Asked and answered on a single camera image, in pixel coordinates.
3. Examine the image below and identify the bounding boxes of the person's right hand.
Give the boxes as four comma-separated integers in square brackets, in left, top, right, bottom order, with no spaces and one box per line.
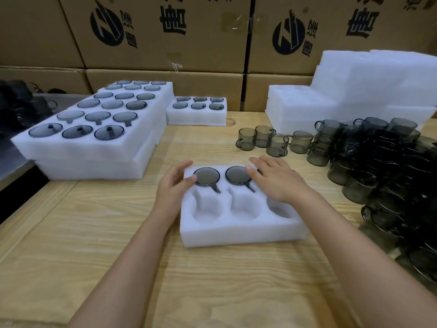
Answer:
[244,156,310,205]

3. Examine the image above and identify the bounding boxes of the person's left hand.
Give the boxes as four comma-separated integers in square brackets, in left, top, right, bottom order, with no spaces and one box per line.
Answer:
[153,160,198,222]

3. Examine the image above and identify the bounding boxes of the pile of smoky glass mugs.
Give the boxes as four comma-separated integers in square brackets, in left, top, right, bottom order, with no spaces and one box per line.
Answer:
[235,116,437,284]

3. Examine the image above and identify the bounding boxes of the stack of white foam trays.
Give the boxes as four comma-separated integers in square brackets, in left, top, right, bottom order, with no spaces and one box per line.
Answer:
[265,49,437,135]

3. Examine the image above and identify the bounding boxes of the dark mugs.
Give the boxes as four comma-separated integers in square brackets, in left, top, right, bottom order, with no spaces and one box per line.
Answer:
[0,80,58,137]

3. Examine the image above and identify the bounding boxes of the person's left forearm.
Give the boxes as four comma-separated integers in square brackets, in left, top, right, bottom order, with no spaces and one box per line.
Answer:
[68,208,178,328]

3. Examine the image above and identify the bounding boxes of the person's right forearm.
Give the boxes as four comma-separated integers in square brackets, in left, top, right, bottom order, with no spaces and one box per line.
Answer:
[290,191,437,328]

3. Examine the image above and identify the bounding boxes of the stainless steel table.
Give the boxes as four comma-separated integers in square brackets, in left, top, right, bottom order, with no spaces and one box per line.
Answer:
[0,93,93,181]

